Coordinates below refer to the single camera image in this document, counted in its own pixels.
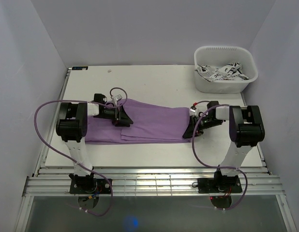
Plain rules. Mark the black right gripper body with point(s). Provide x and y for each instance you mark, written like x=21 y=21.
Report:
x=205 y=123

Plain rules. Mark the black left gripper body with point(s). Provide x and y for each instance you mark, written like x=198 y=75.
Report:
x=111 y=114

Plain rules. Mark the purple trousers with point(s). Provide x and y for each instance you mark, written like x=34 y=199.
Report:
x=152 y=124

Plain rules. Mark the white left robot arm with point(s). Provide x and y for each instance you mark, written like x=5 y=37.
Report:
x=72 y=127

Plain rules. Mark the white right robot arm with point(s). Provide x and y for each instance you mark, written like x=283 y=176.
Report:
x=245 y=130

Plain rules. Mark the black white printed trousers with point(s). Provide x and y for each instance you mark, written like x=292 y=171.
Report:
x=229 y=72

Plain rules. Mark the white plastic basket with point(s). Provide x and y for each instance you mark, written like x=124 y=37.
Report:
x=218 y=57

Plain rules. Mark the black blue label sticker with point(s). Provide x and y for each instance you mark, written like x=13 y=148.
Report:
x=79 y=68

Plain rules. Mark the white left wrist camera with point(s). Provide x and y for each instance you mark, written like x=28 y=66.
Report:
x=115 y=99

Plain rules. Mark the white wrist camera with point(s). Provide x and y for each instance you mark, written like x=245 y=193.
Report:
x=194 y=111
x=115 y=99

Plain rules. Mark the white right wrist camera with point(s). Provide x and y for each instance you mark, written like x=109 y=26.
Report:
x=194 y=111

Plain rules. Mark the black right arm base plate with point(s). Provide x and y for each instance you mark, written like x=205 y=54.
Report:
x=210 y=185

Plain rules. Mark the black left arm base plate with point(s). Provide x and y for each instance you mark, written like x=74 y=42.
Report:
x=90 y=187

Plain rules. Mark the aluminium rail frame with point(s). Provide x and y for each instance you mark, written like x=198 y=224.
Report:
x=54 y=181

